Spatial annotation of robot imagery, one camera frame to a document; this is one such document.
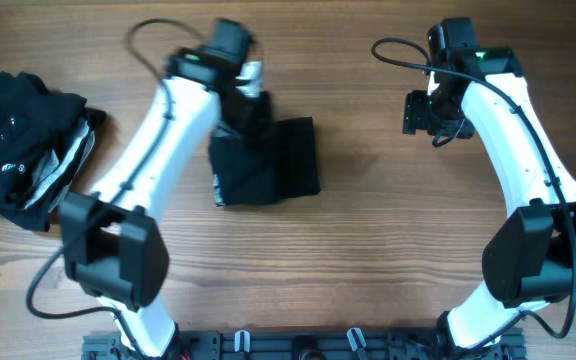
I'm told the folded black shirt on pile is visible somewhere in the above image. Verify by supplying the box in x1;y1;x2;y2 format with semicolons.
0;72;87;207

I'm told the black camera cable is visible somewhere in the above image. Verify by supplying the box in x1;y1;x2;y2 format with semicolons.
370;37;576;341
24;17;209;359

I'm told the left white rail clip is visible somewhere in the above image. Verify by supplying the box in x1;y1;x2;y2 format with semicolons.
233;330;251;353

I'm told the black t-shirt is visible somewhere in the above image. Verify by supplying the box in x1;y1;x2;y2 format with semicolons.
208;91;321;207

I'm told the left black camera cable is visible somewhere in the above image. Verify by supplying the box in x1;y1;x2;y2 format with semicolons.
24;17;209;359

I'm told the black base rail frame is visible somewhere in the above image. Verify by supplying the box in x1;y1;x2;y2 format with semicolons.
81;328;527;360

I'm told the right white rail clip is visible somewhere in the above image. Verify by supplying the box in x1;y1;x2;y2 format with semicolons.
346;327;368;360

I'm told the right black camera cable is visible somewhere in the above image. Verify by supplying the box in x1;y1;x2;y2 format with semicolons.
370;37;576;341

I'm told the white rail clip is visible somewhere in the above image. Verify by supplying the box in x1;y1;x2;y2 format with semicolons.
233;330;251;353
346;327;368;360

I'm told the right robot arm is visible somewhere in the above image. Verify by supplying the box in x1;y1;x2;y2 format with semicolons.
402;17;576;357

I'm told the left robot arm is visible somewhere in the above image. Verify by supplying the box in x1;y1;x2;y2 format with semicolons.
59;19;267;359

